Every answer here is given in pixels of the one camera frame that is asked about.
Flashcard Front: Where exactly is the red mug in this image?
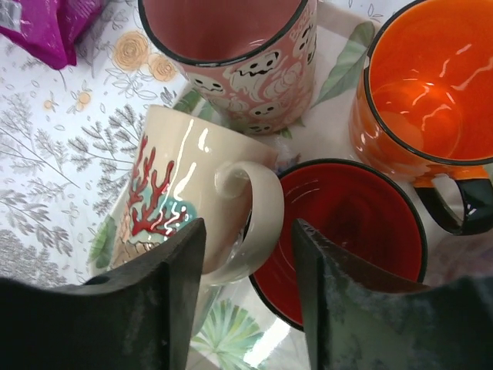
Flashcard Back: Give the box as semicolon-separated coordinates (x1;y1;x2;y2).
250;158;428;330

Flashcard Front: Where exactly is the floral tablecloth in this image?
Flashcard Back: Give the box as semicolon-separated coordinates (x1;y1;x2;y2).
1;1;186;287

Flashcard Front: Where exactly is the orange mug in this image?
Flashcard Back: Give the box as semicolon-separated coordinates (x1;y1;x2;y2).
349;1;492;236

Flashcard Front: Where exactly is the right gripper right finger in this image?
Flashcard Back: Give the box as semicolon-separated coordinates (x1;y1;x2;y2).
291;219;492;369

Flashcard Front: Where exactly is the purple snack box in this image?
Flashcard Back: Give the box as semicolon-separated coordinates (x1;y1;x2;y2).
1;0;108;70

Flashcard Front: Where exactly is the pink patterned mug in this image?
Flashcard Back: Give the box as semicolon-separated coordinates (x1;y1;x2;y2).
138;0;317;135

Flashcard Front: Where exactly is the leaf print tray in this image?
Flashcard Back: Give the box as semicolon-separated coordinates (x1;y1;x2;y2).
86;0;493;370

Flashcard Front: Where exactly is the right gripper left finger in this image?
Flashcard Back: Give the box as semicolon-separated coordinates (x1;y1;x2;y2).
1;219;206;369

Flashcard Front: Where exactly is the cream floral mug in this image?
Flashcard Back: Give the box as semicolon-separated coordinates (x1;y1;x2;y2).
110;105;284;285

